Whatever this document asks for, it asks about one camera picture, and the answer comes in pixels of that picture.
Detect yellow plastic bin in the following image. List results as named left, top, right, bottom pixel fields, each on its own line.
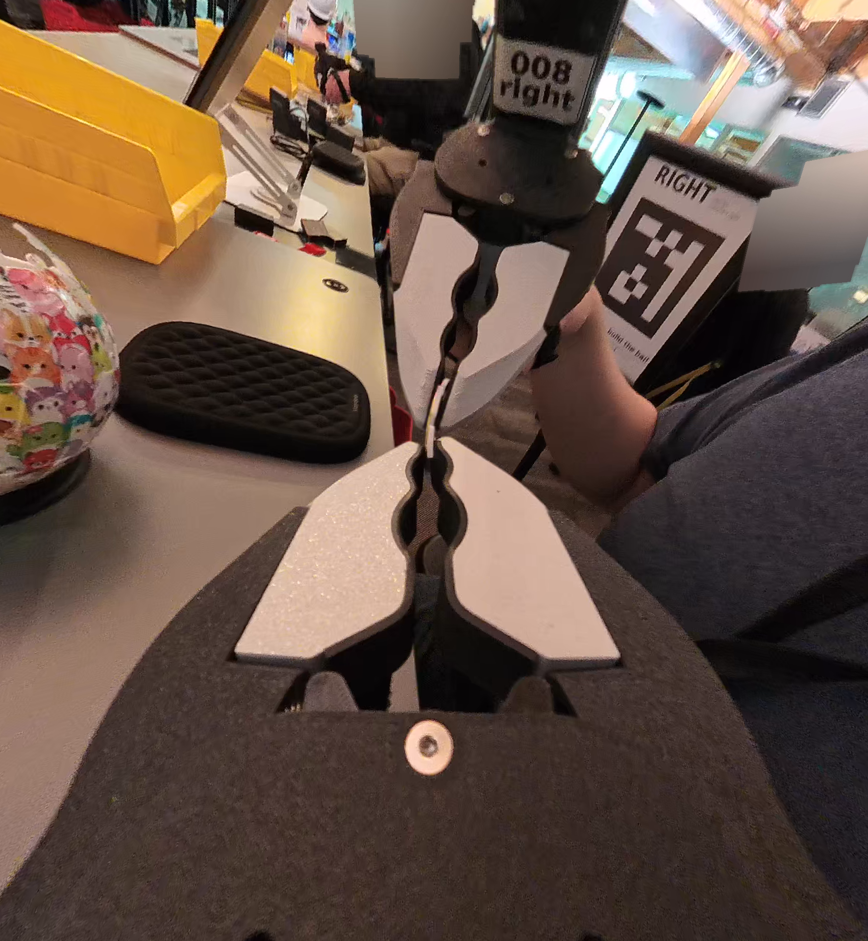
left=197, top=18, right=317, bottom=100
left=0, top=7, right=227, bottom=266

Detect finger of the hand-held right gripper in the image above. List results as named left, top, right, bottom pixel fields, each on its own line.
left=441, top=239, right=573, bottom=431
left=393, top=213, right=479, bottom=427

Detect white puzzle piece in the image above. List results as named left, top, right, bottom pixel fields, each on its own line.
left=425, top=378, right=453, bottom=460

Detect colourful cartoon puzzle ball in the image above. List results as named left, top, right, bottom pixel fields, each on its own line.
left=0, top=224, right=120, bottom=508

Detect black flat monitor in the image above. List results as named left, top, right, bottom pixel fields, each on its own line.
left=184, top=0, right=295, bottom=111

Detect black oval pad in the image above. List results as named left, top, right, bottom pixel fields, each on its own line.
left=312, top=141, right=367, bottom=185

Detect person's dark blue shirt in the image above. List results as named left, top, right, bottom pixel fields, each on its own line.
left=599, top=309, right=868, bottom=663

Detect printed marker sign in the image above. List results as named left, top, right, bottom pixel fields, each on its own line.
left=595, top=132, right=762, bottom=383

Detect white monitor stand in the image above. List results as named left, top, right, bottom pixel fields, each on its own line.
left=217, top=103, right=329, bottom=230

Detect person's dark trousers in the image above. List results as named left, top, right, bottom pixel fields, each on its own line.
left=698, top=640, right=868, bottom=941

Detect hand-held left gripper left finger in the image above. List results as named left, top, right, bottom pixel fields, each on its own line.
left=234, top=441, right=435, bottom=670

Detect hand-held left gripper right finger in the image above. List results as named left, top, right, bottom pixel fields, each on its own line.
left=434, top=437, right=623, bottom=673

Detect black quilted wrist rest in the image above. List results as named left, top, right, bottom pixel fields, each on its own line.
left=116, top=321, right=372, bottom=466

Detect person's right forearm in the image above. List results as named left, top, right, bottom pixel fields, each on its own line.
left=535, top=287, right=659, bottom=508

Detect black round ball stand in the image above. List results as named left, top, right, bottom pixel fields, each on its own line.
left=0, top=450, right=93, bottom=532

